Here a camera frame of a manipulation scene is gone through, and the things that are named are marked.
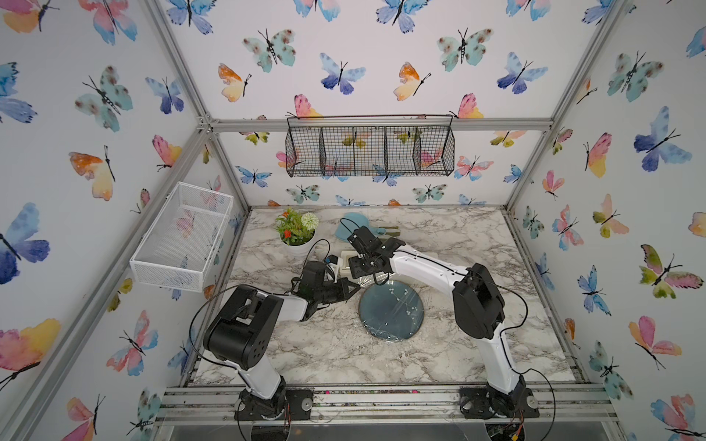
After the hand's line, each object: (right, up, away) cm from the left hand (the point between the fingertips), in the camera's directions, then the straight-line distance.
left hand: (363, 285), depth 91 cm
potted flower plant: (-22, +17, +1) cm, 28 cm away
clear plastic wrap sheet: (+9, -7, -4) cm, 13 cm away
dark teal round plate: (+9, -8, -4) cm, 13 cm away
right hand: (-1, +7, +2) cm, 7 cm away
